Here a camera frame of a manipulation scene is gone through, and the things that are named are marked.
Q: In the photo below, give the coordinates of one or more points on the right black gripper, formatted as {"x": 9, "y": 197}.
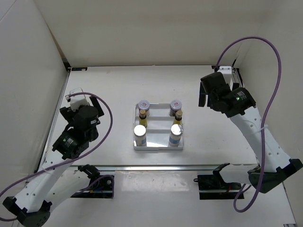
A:
{"x": 202, "y": 96}

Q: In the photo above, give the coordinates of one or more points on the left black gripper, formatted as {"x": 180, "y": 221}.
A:
{"x": 68, "y": 114}

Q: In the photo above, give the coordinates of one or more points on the yellow-label small bottle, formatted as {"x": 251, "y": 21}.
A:
{"x": 143, "y": 118}
{"x": 178, "y": 117}

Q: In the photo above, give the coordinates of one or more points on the silver-cap white bottle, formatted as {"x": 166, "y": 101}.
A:
{"x": 140, "y": 135}
{"x": 175, "y": 136}

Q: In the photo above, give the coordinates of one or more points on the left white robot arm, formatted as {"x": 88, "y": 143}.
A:
{"x": 48, "y": 187}

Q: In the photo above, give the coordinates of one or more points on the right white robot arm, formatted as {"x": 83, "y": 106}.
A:
{"x": 240, "y": 107}

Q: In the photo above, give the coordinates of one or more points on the white divided organizer tray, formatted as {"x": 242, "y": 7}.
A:
{"x": 159, "y": 123}

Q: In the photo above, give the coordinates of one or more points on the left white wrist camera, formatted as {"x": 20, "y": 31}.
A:
{"x": 76, "y": 101}

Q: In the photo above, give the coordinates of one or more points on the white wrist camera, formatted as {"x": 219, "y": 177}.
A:
{"x": 226, "y": 72}
{"x": 76, "y": 101}

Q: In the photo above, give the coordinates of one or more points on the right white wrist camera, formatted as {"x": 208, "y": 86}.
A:
{"x": 226, "y": 72}

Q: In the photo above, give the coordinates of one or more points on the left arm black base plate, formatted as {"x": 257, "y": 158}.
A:
{"x": 101, "y": 189}

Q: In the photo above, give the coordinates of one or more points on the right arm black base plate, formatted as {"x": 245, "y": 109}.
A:
{"x": 211, "y": 189}

